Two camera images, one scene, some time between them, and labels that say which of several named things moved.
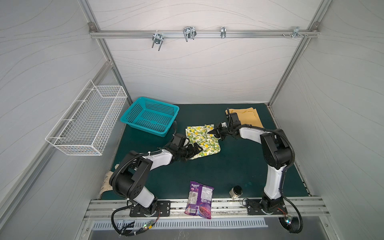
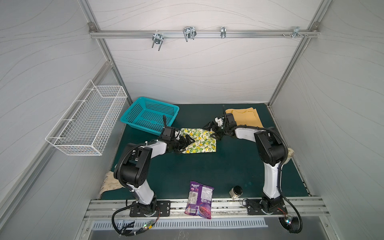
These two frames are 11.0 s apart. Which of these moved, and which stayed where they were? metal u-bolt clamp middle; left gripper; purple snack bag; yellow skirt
Moved: left gripper
Stayed: metal u-bolt clamp middle; purple snack bag; yellow skirt
